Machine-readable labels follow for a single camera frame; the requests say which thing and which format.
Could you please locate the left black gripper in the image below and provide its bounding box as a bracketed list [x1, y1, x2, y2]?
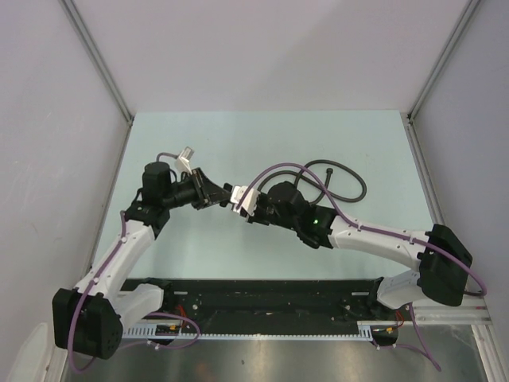
[163, 168, 232, 211]

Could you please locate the black T-shaped connector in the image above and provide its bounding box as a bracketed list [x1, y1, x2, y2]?
[220, 183, 233, 208]

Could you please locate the dark corrugated flexible hose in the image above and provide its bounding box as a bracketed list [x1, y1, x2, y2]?
[293, 159, 367, 204]

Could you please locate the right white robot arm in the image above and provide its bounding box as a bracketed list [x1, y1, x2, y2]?
[231, 181, 472, 319]

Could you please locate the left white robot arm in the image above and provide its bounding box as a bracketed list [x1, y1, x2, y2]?
[52, 162, 232, 360]

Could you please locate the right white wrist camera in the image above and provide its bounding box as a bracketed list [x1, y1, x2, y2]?
[231, 185, 260, 217]

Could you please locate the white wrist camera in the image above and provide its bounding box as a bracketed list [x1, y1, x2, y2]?
[175, 146, 194, 174]
[231, 185, 260, 217]

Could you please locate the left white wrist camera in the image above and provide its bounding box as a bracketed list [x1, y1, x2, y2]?
[175, 146, 194, 174]

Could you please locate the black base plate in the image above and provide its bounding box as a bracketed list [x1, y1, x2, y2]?
[121, 278, 410, 334]

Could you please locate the white slotted cable duct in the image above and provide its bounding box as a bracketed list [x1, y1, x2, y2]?
[122, 320, 400, 342]

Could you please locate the left aluminium corner post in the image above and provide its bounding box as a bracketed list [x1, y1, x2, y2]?
[59, 0, 134, 126]

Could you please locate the aluminium corner post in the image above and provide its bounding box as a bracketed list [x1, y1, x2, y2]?
[59, 0, 134, 126]
[406, 0, 484, 122]

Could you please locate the right aluminium corner post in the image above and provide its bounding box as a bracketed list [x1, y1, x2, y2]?
[406, 0, 484, 122]

